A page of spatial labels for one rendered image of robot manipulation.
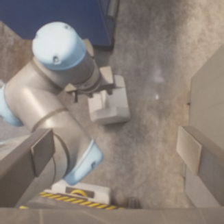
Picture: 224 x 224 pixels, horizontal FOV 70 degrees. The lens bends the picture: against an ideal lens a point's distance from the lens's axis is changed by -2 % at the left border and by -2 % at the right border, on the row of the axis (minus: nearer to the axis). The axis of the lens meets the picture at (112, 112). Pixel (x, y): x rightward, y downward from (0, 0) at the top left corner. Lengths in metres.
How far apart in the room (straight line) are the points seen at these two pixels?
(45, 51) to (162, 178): 0.76
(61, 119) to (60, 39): 0.12
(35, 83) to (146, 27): 0.82
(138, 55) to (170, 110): 0.34
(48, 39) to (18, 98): 0.11
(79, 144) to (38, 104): 0.09
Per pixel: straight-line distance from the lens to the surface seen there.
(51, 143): 0.16
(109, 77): 0.42
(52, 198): 0.64
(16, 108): 0.31
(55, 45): 0.28
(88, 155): 0.25
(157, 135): 0.85
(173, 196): 0.91
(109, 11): 0.72
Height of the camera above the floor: 0.84
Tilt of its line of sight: 78 degrees down
